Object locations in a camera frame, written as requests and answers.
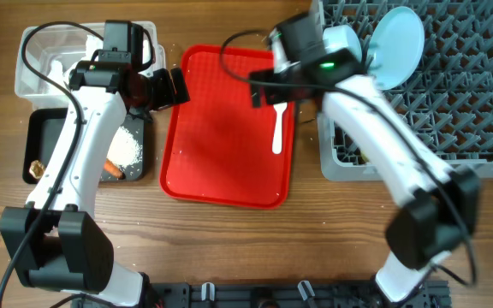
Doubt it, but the red plastic tray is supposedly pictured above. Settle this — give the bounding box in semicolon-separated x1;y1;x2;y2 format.
159;44;295;210

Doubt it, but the black mounting rail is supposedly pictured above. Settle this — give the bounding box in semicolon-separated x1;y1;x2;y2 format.
152;281;452;308

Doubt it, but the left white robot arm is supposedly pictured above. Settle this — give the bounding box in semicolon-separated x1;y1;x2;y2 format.
0;21;189;307

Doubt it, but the pile of white rice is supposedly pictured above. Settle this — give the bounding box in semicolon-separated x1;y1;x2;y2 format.
107;127;143;169

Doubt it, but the grey dishwasher rack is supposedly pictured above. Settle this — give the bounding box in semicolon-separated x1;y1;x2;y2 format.
311;0;493;181

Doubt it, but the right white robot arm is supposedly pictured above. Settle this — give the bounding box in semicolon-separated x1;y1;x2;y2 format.
247;13;480;304

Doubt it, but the white plastic spoon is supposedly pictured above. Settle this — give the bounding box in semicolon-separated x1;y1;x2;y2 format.
272;102;288;155

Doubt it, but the light blue plate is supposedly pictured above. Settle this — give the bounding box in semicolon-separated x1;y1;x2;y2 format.
366;6;425;90

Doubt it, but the light blue small bowl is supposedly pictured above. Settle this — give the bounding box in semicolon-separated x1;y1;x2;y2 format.
323;25;363;62

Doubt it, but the small brown food scrap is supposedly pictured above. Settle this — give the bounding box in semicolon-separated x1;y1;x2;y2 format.
28;160;45;180

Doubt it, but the black plastic bin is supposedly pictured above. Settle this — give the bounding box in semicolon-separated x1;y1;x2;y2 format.
22;109;145;184

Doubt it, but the orange carrot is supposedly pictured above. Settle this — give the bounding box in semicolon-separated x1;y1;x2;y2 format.
104;159;125;180

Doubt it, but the clear plastic bin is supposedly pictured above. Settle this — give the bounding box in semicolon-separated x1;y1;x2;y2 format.
14;21;167;113

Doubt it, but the white paper towel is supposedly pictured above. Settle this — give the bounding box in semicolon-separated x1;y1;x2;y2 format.
81;34;103;61

